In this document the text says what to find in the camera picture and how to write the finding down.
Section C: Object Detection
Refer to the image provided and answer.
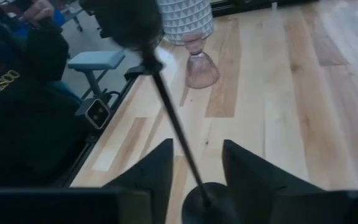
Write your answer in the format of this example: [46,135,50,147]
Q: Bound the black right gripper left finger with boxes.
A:
[0,138,174,224]

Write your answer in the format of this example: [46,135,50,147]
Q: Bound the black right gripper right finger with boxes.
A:
[222,139,358,224]

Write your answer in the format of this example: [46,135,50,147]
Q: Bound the tall black candlestick holder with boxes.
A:
[79,0,241,224]

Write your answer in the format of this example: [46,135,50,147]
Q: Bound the pink ribbed glass candle holder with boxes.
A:
[180,32,221,90]

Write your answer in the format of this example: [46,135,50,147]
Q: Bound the person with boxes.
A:
[0,0,88,189]

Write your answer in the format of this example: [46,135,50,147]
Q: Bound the grey-blue chair armrest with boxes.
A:
[67,50,126,98]

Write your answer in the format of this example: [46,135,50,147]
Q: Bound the white geometric pot with plant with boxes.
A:
[156,0,215,46]

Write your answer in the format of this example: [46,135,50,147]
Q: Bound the person's hand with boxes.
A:
[21,0,55,28]

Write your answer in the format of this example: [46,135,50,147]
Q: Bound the small grey table-level camera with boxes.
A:
[75,96,112,131]

